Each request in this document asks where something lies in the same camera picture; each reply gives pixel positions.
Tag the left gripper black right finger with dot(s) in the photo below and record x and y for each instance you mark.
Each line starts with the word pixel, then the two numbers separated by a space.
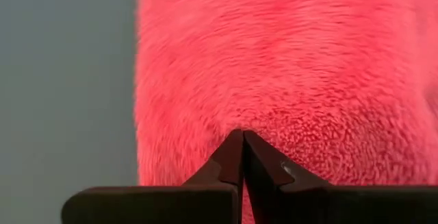
pixel 342 205

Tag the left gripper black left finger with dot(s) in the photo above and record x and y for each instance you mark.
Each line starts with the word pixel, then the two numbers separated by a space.
pixel 154 205

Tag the pink fluffy towel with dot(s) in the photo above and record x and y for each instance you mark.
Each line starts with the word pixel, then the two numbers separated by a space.
pixel 273 63

